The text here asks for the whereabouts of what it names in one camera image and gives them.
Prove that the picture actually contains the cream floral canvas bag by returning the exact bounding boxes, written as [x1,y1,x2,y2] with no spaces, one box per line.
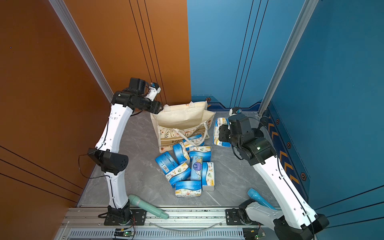
[151,102,216,153]

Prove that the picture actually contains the purple cartoon tissue pack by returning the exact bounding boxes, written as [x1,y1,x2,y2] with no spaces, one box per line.
[190,156,203,181]

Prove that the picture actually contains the floral tissue pack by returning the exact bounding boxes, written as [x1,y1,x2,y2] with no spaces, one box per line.
[166,163,191,188]
[175,181,202,198]
[202,162,215,192]

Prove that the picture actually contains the floral tissue pack front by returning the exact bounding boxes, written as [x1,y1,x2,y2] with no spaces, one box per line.
[175,181,202,198]

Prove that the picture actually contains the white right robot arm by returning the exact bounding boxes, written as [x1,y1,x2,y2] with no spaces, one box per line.
[219,112,330,240]

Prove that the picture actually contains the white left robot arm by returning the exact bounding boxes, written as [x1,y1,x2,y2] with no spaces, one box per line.
[87,78,163,226]

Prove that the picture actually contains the black round-base microphone stand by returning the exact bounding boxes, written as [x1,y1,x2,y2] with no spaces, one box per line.
[259,116,269,127]

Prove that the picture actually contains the blue tissue pack centre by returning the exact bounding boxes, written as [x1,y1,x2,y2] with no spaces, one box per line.
[189,146,212,162]

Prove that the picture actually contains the upright blue tissue pack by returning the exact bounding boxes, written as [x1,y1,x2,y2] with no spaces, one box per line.
[173,143,191,165]

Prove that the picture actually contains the blue handheld cylinder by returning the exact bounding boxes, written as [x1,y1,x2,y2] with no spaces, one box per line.
[247,188,276,210]

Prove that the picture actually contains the blue tissue pack left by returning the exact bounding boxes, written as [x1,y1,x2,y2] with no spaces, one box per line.
[155,152,179,175]

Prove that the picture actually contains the right circuit board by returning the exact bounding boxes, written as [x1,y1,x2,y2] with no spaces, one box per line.
[243,228,266,240]

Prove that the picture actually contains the circuit board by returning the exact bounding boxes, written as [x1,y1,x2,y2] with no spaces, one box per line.
[243,228,266,240]
[113,228,136,240]

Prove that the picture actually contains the green handheld cylinder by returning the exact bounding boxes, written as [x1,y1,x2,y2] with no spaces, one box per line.
[128,195,169,219]

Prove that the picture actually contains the left circuit board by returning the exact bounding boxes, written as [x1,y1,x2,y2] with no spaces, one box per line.
[113,228,136,240]

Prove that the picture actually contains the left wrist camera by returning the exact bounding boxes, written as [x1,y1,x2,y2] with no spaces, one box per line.
[146,83,161,102]

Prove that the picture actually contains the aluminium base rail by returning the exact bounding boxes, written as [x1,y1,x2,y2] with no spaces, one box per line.
[54,207,278,240]

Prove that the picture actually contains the aluminium corner post left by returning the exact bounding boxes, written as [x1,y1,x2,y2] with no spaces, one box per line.
[49,0,114,102]

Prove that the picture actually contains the aluminium corner post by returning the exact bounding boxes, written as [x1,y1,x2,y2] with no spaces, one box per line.
[258,0,319,117]
[49,0,114,102]

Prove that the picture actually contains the aluminium corner post right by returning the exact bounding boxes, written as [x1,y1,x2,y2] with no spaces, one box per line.
[258,0,319,117]

